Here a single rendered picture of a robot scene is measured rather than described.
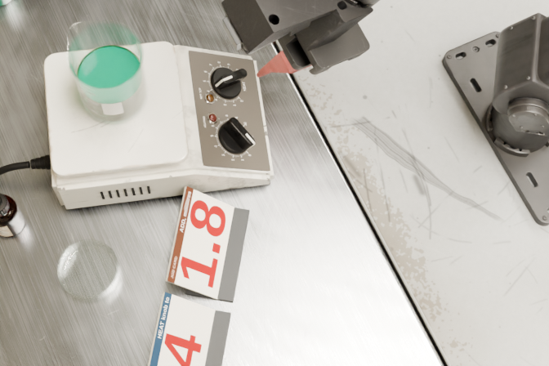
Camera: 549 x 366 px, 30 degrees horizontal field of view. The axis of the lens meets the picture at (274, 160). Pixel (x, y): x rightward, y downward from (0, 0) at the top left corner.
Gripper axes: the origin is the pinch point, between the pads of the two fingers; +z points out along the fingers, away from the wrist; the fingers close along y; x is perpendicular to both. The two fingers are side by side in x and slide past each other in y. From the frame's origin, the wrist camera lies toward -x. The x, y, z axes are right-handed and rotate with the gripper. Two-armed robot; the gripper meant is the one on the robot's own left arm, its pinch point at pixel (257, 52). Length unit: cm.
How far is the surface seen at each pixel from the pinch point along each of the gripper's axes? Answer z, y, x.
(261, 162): 7.2, 8.3, 0.3
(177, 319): 12.1, 17.1, -12.7
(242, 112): 7.3, 3.2, 1.2
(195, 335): 12.6, 19.2, -11.5
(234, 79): 5.6, 0.4, 0.9
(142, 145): 7.9, 2.3, -10.0
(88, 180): 12.0, 2.6, -14.0
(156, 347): 12.2, 18.3, -15.8
